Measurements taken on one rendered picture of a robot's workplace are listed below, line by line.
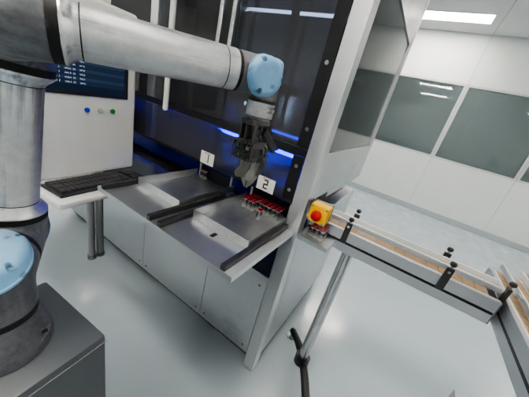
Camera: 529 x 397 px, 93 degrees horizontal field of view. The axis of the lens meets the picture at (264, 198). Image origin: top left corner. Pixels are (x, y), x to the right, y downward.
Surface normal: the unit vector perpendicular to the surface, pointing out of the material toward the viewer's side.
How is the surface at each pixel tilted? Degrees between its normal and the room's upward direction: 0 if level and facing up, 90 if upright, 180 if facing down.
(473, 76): 90
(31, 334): 72
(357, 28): 90
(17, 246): 8
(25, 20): 94
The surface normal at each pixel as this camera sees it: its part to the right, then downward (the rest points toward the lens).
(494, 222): -0.53, 0.21
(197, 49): 0.52, 0.03
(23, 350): 0.90, 0.07
